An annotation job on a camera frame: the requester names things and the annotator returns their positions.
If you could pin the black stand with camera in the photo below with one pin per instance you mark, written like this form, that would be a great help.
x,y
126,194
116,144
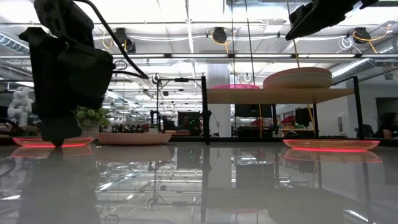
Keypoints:
x,y
182,80

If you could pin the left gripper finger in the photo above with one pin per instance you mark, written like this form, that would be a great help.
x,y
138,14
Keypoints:
x,y
49,124
70,123

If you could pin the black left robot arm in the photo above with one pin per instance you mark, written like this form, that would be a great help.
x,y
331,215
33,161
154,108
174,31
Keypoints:
x,y
62,18

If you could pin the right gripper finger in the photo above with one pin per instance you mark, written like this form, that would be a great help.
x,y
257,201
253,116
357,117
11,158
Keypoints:
x,y
311,22
308,9

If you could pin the large beige plate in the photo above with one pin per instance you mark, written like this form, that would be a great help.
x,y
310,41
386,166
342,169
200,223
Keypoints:
x,y
298,84

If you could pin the person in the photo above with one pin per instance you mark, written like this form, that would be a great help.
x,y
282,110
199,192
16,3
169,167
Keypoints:
x,y
387,124

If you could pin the small matte pink plate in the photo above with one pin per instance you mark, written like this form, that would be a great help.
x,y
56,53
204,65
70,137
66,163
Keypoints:
x,y
133,139

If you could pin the white robot figure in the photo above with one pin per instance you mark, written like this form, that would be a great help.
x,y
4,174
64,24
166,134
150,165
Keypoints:
x,y
20,105

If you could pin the black monitor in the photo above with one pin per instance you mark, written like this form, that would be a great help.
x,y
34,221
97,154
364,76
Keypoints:
x,y
303,116
181,131
253,110

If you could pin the small green potted plant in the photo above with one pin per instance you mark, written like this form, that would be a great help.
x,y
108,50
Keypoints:
x,y
93,116

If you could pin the silver ventilation duct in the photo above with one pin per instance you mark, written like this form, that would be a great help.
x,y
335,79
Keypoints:
x,y
357,67
12,43

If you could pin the large salmon plate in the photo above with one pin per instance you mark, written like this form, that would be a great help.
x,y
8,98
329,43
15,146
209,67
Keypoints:
x,y
298,70

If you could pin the orange translucent plate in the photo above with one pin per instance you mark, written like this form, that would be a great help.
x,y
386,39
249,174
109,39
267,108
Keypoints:
x,y
331,144
31,142

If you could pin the wooden shelf with black legs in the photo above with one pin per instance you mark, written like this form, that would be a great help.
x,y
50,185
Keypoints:
x,y
273,96

